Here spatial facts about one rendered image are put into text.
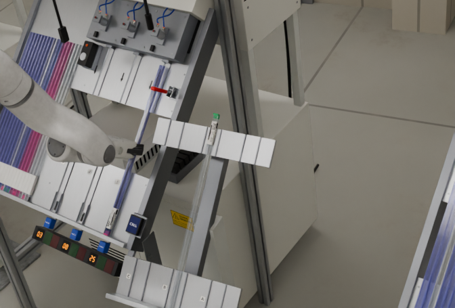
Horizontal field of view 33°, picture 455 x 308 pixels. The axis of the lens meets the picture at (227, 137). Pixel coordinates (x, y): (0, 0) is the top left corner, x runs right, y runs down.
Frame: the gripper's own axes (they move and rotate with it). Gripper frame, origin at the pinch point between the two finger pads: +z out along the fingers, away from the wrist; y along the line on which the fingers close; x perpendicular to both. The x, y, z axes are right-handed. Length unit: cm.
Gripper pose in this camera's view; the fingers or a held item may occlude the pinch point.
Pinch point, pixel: (134, 148)
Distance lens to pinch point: 219.5
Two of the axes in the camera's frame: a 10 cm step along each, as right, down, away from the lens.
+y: -8.4, -1.8, 5.1
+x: -1.7, 9.8, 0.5
